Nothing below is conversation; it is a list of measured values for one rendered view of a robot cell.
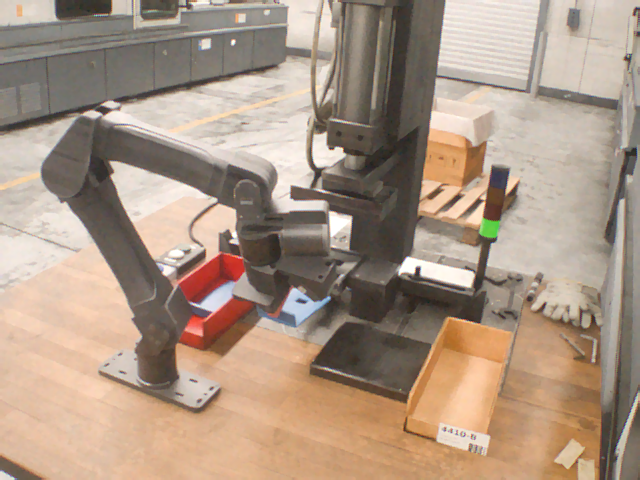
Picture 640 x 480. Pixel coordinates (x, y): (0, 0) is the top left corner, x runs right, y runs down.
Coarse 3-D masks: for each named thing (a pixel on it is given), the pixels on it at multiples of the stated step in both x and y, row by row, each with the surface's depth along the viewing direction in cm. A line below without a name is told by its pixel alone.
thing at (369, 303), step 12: (336, 264) 124; (396, 276) 122; (360, 288) 117; (372, 288) 116; (396, 288) 124; (300, 300) 124; (360, 300) 118; (372, 300) 117; (384, 300) 117; (360, 312) 119; (372, 312) 118; (384, 312) 119
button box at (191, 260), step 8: (208, 208) 164; (192, 224) 153; (192, 232) 149; (176, 248) 135; (192, 248) 135; (200, 248) 136; (160, 256) 131; (168, 256) 131; (184, 256) 131; (192, 256) 132; (200, 256) 134; (168, 264) 128; (176, 264) 128; (184, 264) 129; (192, 264) 132; (200, 264) 135; (184, 272) 130
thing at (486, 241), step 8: (496, 168) 117; (504, 168) 117; (480, 240) 124; (488, 240) 123; (496, 240) 123; (488, 248) 124; (480, 256) 126; (488, 256) 125; (480, 264) 126; (480, 272) 127; (480, 280) 127; (480, 288) 128
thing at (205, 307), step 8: (224, 288) 125; (232, 288) 125; (208, 296) 121; (216, 296) 121; (224, 296) 122; (192, 304) 113; (200, 304) 118; (208, 304) 118; (216, 304) 119; (192, 312) 116; (200, 312) 114; (208, 312) 113
